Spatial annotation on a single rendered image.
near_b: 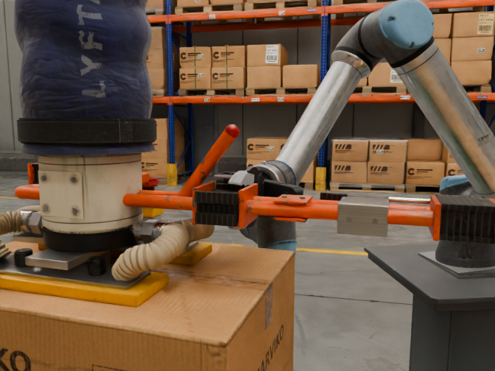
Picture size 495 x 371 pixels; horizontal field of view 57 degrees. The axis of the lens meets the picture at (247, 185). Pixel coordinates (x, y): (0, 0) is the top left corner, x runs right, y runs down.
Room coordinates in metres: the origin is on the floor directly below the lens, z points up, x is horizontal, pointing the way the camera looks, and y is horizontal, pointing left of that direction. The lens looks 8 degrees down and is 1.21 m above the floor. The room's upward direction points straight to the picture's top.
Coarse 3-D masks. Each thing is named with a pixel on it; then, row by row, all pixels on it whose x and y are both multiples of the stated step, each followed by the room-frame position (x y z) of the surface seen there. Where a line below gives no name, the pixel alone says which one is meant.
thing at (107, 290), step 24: (0, 264) 0.72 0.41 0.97; (24, 264) 0.71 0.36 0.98; (96, 264) 0.67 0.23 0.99; (0, 288) 0.68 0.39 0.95; (24, 288) 0.66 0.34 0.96; (48, 288) 0.65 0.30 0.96; (72, 288) 0.64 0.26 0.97; (96, 288) 0.63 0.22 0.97; (120, 288) 0.63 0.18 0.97; (144, 288) 0.63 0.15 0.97
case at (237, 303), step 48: (192, 288) 0.68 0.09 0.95; (240, 288) 0.68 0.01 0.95; (288, 288) 0.83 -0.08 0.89; (0, 336) 0.61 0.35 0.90; (48, 336) 0.59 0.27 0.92; (96, 336) 0.56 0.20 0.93; (144, 336) 0.54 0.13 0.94; (192, 336) 0.52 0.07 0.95; (240, 336) 0.56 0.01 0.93; (288, 336) 0.83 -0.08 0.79
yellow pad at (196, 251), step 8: (40, 248) 0.88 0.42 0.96; (192, 248) 0.84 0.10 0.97; (200, 248) 0.84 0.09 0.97; (208, 248) 0.86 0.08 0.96; (112, 256) 0.84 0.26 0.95; (184, 256) 0.79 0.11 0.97; (192, 256) 0.79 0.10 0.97; (200, 256) 0.82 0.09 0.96; (184, 264) 0.79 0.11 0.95; (192, 264) 0.79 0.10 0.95
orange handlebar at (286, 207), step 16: (144, 176) 1.03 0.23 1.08; (16, 192) 0.81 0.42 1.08; (32, 192) 0.80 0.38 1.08; (144, 192) 0.78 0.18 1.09; (160, 192) 0.77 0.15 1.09; (176, 192) 0.77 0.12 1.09; (176, 208) 0.72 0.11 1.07; (256, 208) 0.67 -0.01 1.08; (272, 208) 0.67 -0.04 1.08; (288, 208) 0.66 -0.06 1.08; (304, 208) 0.65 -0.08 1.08; (320, 208) 0.65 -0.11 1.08; (336, 208) 0.64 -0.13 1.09; (400, 208) 0.65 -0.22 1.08; (416, 208) 0.65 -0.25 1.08; (400, 224) 0.62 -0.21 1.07; (416, 224) 0.61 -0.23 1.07; (432, 224) 0.60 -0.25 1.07
